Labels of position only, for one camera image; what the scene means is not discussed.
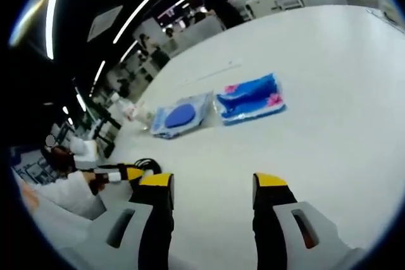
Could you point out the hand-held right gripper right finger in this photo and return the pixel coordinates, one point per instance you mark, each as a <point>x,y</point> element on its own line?
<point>269,219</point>

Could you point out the person's white jacket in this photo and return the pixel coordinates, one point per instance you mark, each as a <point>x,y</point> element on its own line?
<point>47,225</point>

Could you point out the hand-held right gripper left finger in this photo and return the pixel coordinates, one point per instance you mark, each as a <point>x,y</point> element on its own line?
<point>156,219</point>

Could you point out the light blue wipes packet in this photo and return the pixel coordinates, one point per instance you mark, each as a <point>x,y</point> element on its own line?
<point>180,115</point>

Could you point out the dark blue tissue packet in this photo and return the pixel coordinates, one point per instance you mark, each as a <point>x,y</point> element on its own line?
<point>250,99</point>

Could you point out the white round table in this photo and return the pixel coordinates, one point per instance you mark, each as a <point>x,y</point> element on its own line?
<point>300,140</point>

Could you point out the clear plastic water bottle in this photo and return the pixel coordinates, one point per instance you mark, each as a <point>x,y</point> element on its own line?
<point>128,108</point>

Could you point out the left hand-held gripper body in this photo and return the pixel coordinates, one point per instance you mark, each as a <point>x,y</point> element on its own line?
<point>83,153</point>

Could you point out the square ceiling vent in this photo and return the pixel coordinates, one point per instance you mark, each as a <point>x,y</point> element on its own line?
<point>104,23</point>

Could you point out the ceiling light strips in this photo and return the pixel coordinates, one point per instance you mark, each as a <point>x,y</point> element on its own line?
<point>152,4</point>

